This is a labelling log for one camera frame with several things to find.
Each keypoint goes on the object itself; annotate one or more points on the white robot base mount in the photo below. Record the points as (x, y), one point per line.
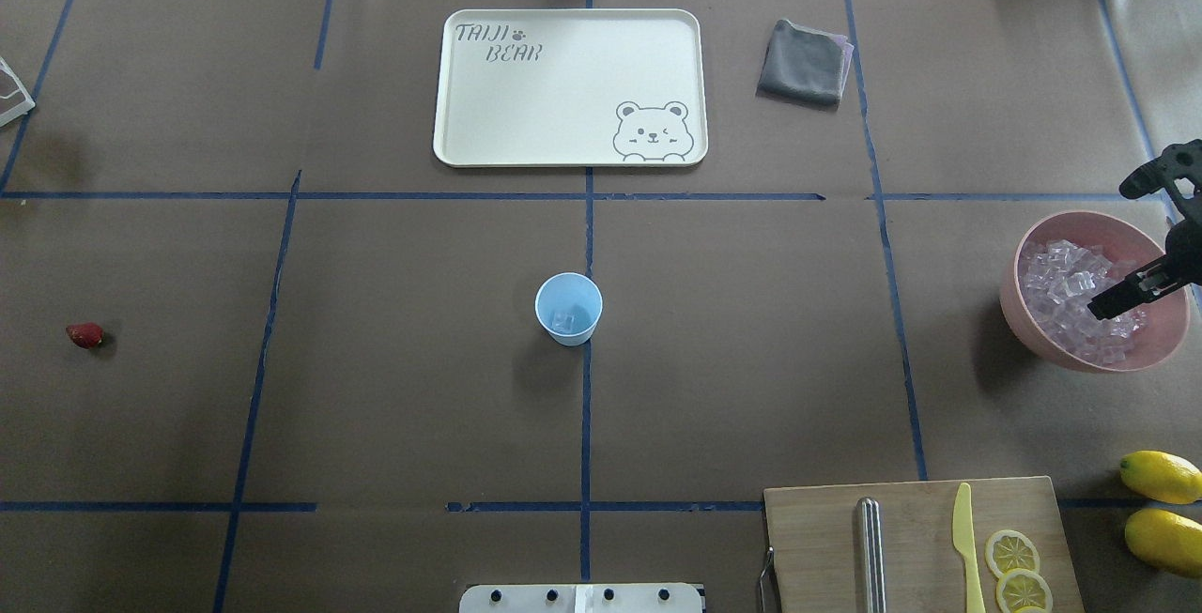
(584, 597)

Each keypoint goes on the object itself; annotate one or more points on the grey folded cloth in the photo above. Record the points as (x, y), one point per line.
(806, 65)

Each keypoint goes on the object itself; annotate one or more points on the wooden cutting board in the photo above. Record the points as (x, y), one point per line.
(814, 535)

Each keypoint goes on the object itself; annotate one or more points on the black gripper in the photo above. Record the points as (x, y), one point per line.
(1185, 242)

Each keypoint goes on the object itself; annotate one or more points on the cream bear serving tray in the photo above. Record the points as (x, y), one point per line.
(571, 87)

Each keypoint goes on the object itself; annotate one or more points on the yellow plastic knife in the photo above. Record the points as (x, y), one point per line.
(962, 533)

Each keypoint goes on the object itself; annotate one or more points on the lemon slice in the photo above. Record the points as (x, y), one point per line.
(1011, 550)
(1021, 589)

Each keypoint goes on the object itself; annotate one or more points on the white wire cup rack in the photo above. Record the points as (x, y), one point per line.
(16, 100)

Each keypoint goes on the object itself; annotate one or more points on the pink bowl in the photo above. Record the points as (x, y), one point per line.
(1168, 319)

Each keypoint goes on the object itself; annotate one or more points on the clear ice cubes pile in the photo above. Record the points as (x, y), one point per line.
(1057, 280)

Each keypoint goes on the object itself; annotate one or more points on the red strawberry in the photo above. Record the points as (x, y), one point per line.
(87, 335)

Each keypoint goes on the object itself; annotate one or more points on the whole yellow lemon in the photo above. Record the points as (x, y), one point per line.
(1165, 540)
(1160, 476)

